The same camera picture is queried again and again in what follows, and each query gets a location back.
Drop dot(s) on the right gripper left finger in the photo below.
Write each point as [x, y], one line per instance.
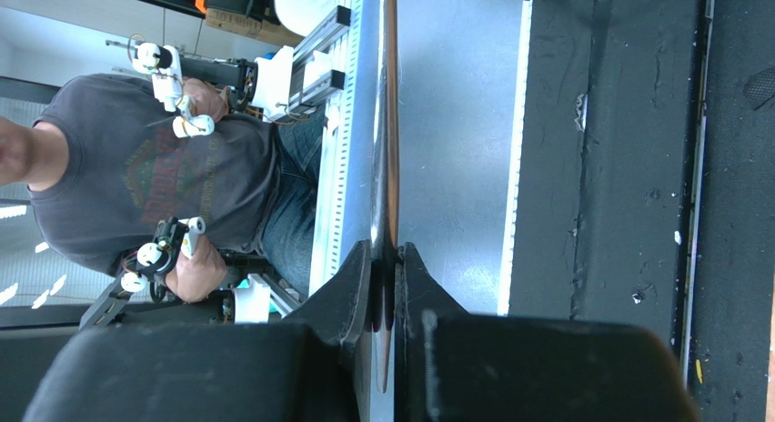
[297, 369]

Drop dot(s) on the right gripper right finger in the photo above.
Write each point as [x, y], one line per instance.
[452, 365]

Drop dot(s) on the person in grey t-shirt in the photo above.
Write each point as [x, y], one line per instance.
[103, 167]

